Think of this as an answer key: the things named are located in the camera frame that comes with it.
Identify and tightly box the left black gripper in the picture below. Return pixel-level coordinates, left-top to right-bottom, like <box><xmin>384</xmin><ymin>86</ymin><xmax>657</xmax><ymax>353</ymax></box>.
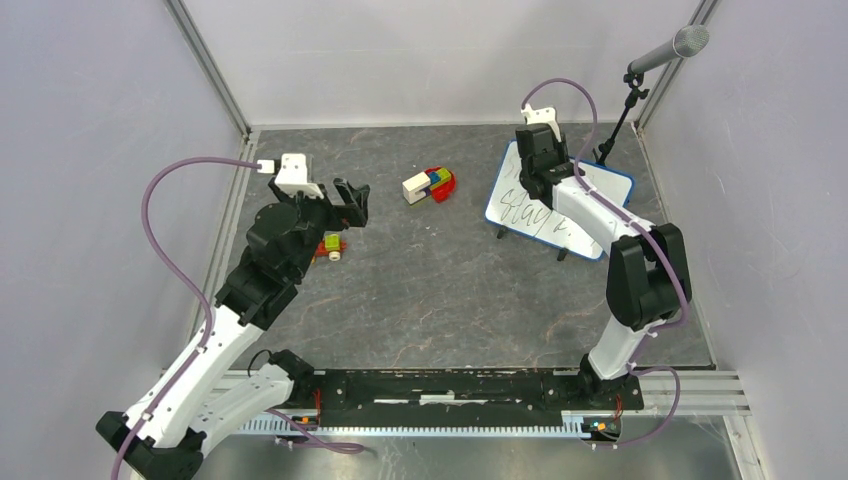
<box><xmin>270</xmin><ymin>177</ymin><xmax>369</xmax><ymax>279</ymax></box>

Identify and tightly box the blue framed whiteboard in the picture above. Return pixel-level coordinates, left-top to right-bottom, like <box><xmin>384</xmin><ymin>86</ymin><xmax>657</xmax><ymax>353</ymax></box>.
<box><xmin>484</xmin><ymin>140</ymin><xmax>634</xmax><ymax>261</ymax></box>

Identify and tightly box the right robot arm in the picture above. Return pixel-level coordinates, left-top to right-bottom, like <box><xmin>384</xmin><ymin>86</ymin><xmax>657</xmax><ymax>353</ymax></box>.
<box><xmin>516</xmin><ymin>124</ymin><xmax>692</xmax><ymax>408</ymax></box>

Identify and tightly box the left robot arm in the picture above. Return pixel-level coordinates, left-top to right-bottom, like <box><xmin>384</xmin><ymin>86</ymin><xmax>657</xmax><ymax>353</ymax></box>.
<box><xmin>95</xmin><ymin>178</ymin><xmax>370</xmax><ymax>479</ymax></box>

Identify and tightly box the red toy block car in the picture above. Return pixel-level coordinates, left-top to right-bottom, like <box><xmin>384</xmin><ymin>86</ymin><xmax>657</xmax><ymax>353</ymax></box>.
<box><xmin>312</xmin><ymin>233</ymin><xmax>347</xmax><ymax>262</ymax></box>

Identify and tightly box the white red toy block stack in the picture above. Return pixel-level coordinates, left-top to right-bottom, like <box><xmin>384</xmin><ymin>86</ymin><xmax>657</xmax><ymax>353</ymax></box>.
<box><xmin>402</xmin><ymin>166</ymin><xmax>457</xmax><ymax>205</ymax></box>

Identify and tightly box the black microphone stand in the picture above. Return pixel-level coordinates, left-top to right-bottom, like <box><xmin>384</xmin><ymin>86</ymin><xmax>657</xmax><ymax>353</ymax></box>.
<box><xmin>592</xmin><ymin>72</ymin><xmax>650</xmax><ymax>166</ymax></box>

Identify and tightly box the grey microphone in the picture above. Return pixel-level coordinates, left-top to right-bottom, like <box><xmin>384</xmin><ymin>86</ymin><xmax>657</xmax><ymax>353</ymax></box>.
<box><xmin>627</xmin><ymin>25</ymin><xmax>710</xmax><ymax>75</ymax></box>

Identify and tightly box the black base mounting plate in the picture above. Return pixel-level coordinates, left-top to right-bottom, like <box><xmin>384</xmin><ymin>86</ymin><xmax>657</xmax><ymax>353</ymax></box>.
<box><xmin>284</xmin><ymin>368</ymin><xmax>644</xmax><ymax>428</ymax></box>

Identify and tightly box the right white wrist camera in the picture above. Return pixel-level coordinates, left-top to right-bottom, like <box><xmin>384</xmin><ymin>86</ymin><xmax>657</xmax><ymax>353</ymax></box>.
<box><xmin>521</xmin><ymin>103</ymin><xmax>562</xmax><ymax>142</ymax></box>

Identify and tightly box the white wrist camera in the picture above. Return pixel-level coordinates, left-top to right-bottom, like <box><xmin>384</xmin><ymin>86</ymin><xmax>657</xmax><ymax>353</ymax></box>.
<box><xmin>256</xmin><ymin>153</ymin><xmax>324</xmax><ymax>199</ymax></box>
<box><xmin>521</xmin><ymin>103</ymin><xmax>562</xmax><ymax>142</ymax></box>

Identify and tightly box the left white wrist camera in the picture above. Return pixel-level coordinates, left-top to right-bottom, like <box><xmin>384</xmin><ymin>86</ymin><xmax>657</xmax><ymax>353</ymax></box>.
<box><xmin>256</xmin><ymin>153</ymin><xmax>324</xmax><ymax>199</ymax></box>

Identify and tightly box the white cable duct rail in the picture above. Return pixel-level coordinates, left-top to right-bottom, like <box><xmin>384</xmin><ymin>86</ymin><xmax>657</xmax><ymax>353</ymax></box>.
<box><xmin>234</xmin><ymin>413</ymin><xmax>620</xmax><ymax>441</ymax></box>

